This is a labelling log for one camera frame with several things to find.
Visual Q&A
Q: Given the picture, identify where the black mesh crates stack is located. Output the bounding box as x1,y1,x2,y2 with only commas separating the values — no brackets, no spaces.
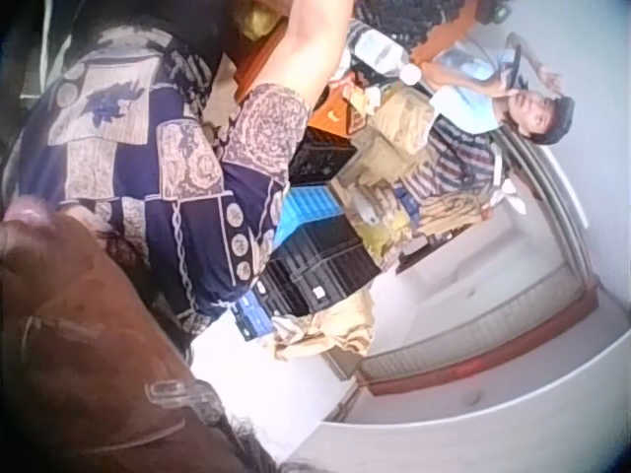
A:
354,0,477,50

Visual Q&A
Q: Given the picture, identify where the brown wooden table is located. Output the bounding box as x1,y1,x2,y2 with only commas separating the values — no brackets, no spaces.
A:
230,17,292,104

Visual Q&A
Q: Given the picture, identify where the white appliance casing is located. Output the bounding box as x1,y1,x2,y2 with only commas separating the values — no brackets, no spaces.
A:
290,339,631,473

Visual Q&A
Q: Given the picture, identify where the beige crumpled cloth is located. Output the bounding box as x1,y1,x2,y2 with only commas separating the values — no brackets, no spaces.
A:
268,290,379,364

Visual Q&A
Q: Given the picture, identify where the orange cloth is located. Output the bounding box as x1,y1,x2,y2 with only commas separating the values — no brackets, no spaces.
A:
409,0,482,63

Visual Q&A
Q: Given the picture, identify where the orange plastic crate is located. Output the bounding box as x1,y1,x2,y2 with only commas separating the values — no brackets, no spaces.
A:
306,81,366,137

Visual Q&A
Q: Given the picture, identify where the black plastic crate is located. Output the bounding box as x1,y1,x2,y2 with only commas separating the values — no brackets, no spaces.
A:
288,125,360,187

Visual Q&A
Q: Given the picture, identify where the light blue plastic crate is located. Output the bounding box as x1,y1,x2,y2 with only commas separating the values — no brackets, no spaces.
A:
273,184,349,247

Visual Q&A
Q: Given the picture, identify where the stack of black plastic crates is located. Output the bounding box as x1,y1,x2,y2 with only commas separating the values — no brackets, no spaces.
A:
255,216,384,319

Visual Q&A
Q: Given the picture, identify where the red door threshold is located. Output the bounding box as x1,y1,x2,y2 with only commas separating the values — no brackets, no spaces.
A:
355,288,600,398

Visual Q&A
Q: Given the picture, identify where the heap of cartons and packets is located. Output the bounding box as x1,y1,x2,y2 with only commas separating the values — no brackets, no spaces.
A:
328,81,487,272

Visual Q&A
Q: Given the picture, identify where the clear plastic bottle white cap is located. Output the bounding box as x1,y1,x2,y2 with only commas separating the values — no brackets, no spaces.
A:
350,30,423,85

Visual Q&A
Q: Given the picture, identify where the striped fabric bundle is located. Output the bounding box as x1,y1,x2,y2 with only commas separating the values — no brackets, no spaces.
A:
401,117,509,206

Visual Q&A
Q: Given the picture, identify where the dark blue plastic crate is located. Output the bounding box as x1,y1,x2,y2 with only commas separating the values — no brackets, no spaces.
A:
231,290,275,342

